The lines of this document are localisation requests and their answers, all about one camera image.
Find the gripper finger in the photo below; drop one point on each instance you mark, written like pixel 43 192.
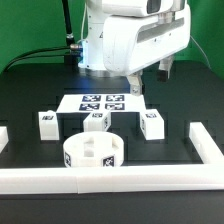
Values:
pixel 164 69
pixel 136 84

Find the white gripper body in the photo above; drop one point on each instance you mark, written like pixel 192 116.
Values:
pixel 131 44

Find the white round stool seat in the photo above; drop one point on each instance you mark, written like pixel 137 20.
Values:
pixel 93 149

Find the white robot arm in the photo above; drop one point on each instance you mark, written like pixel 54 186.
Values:
pixel 92 56

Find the white marker tag sheet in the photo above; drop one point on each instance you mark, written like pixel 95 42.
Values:
pixel 84 103

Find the white front fence bar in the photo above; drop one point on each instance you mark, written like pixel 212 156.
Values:
pixel 112 179

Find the white left fence bar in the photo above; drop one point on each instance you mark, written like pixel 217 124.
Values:
pixel 3 137

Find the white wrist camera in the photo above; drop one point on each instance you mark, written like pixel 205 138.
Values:
pixel 141 8

